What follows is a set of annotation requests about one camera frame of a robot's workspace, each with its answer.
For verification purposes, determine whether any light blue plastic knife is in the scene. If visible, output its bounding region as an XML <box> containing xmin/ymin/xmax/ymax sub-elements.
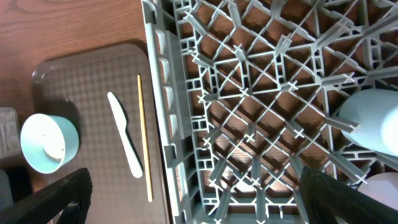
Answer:
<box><xmin>107</xmin><ymin>92</ymin><xmax>143</xmax><ymax>179</ymax></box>

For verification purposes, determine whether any grey plastic dishwasher rack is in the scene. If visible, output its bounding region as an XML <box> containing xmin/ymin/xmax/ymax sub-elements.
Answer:
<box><xmin>142</xmin><ymin>0</ymin><xmax>397</xmax><ymax>223</ymax></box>

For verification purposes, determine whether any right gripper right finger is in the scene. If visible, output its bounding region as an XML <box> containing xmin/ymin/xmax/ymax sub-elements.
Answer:
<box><xmin>298</xmin><ymin>166</ymin><xmax>397</xmax><ymax>223</ymax></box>

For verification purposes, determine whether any black tray bin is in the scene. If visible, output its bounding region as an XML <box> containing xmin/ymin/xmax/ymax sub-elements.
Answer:
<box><xmin>0</xmin><ymin>166</ymin><xmax>33</xmax><ymax>211</ymax></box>

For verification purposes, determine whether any light blue cup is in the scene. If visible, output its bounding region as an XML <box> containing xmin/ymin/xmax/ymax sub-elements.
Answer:
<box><xmin>338</xmin><ymin>88</ymin><xmax>397</xmax><ymax>156</ymax></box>

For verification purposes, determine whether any clear plastic bin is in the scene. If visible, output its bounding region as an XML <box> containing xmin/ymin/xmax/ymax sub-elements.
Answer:
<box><xmin>1</xmin><ymin>107</ymin><xmax>22</xmax><ymax>159</ymax></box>

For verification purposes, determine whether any wooden chopstick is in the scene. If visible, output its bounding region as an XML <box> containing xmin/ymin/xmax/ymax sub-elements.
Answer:
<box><xmin>137</xmin><ymin>75</ymin><xmax>154</xmax><ymax>202</ymax></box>

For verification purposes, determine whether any pink cup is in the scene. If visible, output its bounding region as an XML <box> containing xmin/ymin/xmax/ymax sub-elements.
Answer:
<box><xmin>358</xmin><ymin>172</ymin><xmax>398</xmax><ymax>210</ymax></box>

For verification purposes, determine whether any light blue bowl with rice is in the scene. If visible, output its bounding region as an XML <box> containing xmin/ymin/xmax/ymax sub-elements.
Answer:
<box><xmin>20</xmin><ymin>113</ymin><xmax>80</xmax><ymax>174</ymax></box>

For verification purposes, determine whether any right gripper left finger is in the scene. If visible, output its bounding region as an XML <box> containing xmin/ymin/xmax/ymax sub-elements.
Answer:
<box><xmin>1</xmin><ymin>168</ymin><xmax>93</xmax><ymax>224</ymax></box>

